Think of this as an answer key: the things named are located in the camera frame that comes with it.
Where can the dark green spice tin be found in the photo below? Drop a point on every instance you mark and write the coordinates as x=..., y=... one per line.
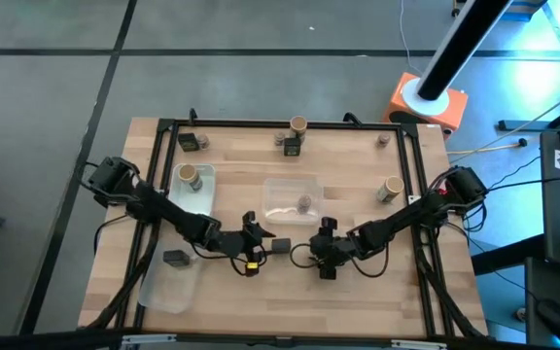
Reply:
x=177, y=258
x=292, y=147
x=281, y=246
x=188, y=142

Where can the small caster wheel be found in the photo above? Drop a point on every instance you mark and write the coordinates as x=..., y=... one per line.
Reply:
x=520, y=313

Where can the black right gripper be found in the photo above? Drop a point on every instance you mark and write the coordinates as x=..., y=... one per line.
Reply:
x=331, y=248

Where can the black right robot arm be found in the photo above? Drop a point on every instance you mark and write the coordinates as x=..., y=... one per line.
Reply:
x=406, y=216

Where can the translucent plastic bin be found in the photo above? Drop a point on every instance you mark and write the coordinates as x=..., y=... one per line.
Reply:
x=168, y=291
x=280, y=194
x=202, y=199

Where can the black metal table frame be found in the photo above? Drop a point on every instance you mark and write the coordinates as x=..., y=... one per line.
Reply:
x=251, y=123

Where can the black stand foot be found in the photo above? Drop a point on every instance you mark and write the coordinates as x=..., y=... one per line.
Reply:
x=523, y=125

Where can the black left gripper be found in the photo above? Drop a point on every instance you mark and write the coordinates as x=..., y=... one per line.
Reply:
x=236, y=244

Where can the black beam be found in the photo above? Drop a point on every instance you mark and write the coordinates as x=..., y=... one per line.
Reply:
x=66, y=339

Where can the white round disc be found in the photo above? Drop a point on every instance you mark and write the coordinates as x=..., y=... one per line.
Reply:
x=413, y=104

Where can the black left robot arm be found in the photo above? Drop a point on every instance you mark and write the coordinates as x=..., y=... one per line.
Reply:
x=163, y=209

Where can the black stand pole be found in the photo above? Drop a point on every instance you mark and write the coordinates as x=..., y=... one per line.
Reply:
x=460, y=44

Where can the aluminium bar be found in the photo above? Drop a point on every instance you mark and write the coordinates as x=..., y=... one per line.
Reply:
x=418, y=344
x=149, y=338

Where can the orange box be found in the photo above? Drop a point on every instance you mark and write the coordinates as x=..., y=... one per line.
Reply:
x=455, y=109

